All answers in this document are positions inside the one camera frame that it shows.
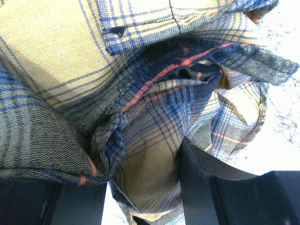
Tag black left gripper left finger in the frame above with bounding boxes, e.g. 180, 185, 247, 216
0, 178, 106, 225

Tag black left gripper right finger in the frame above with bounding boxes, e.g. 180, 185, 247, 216
179, 138, 300, 225

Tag yellow plaid shirt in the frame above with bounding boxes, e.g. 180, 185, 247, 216
0, 0, 299, 225

